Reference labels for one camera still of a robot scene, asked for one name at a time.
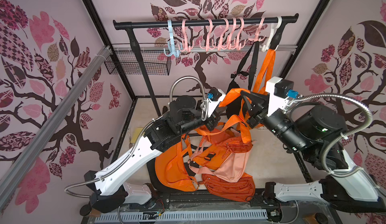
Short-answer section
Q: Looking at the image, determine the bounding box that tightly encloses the yellow sponge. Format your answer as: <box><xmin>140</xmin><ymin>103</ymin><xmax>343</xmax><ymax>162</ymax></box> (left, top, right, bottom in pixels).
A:
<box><xmin>130</xmin><ymin>127</ymin><xmax>143</xmax><ymax>144</ymax></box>

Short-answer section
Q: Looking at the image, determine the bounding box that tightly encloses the black clothes rack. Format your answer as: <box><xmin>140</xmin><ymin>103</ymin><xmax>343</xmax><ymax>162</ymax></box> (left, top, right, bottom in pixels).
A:
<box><xmin>113</xmin><ymin>13</ymin><xmax>299</xmax><ymax>115</ymax></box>

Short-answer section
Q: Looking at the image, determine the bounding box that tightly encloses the black wire basket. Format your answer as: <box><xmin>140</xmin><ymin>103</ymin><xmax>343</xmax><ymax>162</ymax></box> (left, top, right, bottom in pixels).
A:
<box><xmin>104</xmin><ymin>43</ymin><xmax>172</xmax><ymax>76</ymax></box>

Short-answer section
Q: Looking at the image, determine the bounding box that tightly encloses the white plastic hook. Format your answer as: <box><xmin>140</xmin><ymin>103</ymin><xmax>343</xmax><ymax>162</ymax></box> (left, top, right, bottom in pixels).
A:
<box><xmin>261</xmin><ymin>16</ymin><xmax>282</xmax><ymax>52</ymax></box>

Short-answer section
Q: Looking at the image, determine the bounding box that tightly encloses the pink plastic hook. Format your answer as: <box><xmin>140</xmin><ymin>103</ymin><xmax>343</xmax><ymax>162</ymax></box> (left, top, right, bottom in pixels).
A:
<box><xmin>179</xmin><ymin>19</ymin><xmax>194</xmax><ymax>53</ymax></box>
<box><xmin>203</xmin><ymin>18</ymin><xmax>216</xmax><ymax>52</ymax></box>
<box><xmin>234</xmin><ymin>17</ymin><xmax>245</xmax><ymax>50</ymax></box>
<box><xmin>248</xmin><ymin>17</ymin><xmax>265</xmax><ymax>42</ymax></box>
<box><xmin>217</xmin><ymin>18</ymin><xmax>229</xmax><ymax>51</ymax></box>
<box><xmin>226</xmin><ymin>17</ymin><xmax>237</xmax><ymax>50</ymax></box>

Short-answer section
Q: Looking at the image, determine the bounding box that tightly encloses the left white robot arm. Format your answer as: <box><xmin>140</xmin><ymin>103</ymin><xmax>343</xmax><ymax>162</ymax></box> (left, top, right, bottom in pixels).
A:
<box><xmin>84</xmin><ymin>91</ymin><xmax>225</xmax><ymax>214</ymax></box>

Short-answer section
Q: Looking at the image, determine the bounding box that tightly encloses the black crossbody bag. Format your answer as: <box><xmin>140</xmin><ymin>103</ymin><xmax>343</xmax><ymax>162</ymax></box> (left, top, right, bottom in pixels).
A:
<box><xmin>226</xmin><ymin>40</ymin><xmax>260</xmax><ymax>119</ymax></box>

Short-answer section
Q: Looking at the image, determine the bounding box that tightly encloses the white perforated cable tray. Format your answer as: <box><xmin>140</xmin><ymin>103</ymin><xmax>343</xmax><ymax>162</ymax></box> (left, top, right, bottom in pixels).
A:
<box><xmin>94</xmin><ymin>210</ymin><xmax>268</xmax><ymax>224</ymax></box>

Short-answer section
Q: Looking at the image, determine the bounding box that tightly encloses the grey aluminium rail left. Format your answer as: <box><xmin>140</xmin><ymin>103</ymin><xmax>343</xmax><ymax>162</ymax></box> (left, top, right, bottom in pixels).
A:
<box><xmin>1</xmin><ymin>46</ymin><xmax>112</xmax><ymax>209</ymax></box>

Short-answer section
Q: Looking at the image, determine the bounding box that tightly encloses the peach pink bag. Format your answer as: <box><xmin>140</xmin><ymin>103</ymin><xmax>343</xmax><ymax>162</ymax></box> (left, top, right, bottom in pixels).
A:
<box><xmin>189</xmin><ymin>152</ymin><xmax>250</xmax><ymax>182</ymax></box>

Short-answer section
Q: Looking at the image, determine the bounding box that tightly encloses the left metal flex conduit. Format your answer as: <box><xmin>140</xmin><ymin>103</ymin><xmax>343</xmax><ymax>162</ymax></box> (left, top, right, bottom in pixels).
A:
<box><xmin>64</xmin><ymin>76</ymin><xmax>207</xmax><ymax>198</ymax></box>

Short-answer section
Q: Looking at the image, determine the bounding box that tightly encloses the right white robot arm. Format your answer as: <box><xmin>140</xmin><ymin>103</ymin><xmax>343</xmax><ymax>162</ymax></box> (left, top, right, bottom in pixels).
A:
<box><xmin>241</xmin><ymin>90</ymin><xmax>386</xmax><ymax>215</ymax></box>

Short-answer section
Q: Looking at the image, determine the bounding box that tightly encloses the metal flex conduit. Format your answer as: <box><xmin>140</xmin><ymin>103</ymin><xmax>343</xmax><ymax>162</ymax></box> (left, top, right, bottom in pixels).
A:
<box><xmin>64</xmin><ymin>76</ymin><xmax>207</xmax><ymax>198</ymax></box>
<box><xmin>283</xmin><ymin>93</ymin><xmax>382</xmax><ymax>202</ymax></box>

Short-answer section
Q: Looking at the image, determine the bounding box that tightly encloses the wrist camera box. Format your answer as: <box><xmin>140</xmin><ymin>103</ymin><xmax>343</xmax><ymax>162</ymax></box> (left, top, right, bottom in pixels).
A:
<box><xmin>200</xmin><ymin>88</ymin><xmax>226</xmax><ymax>120</ymax></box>
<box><xmin>265</xmin><ymin>77</ymin><xmax>300</xmax><ymax>116</ymax></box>

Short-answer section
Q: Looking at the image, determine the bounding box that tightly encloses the orange backpack with straps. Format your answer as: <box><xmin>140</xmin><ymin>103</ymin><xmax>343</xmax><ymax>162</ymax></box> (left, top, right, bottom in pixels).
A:
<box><xmin>155</xmin><ymin>134</ymin><xmax>199</xmax><ymax>192</ymax></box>

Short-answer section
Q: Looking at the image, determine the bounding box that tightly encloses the light blue plastic hook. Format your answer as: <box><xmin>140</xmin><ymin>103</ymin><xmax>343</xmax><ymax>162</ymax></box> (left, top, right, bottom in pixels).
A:
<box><xmin>163</xmin><ymin>20</ymin><xmax>180</xmax><ymax>58</ymax></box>

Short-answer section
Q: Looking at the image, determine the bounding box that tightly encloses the dark orange strapped bag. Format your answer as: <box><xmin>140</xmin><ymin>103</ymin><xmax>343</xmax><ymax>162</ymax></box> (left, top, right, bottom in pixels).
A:
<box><xmin>196</xmin><ymin>88</ymin><xmax>253</xmax><ymax>153</ymax></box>

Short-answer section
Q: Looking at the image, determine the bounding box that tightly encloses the dark orange waist bag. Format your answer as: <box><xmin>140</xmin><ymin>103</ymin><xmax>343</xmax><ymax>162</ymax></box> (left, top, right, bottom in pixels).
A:
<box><xmin>198</xmin><ymin>173</ymin><xmax>255</xmax><ymax>202</ymax></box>

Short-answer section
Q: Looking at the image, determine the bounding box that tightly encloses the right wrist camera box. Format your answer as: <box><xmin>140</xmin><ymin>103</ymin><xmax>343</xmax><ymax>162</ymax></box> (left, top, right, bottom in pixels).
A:
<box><xmin>265</xmin><ymin>77</ymin><xmax>300</xmax><ymax>116</ymax></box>

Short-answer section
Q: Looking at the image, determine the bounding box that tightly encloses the right metal flex conduit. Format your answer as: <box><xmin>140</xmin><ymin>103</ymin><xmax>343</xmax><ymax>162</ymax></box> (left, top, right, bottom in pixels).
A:
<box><xmin>283</xmin><ymin>93</ymin><xmax>382</xmax><ymax>202</ymax></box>

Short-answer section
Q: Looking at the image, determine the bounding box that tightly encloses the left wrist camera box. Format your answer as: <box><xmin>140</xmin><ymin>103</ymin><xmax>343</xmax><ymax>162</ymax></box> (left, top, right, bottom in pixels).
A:
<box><xmin>200</xmin><ymin>88</ymin><xmax>226</xmax><ymax>120</ymax></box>

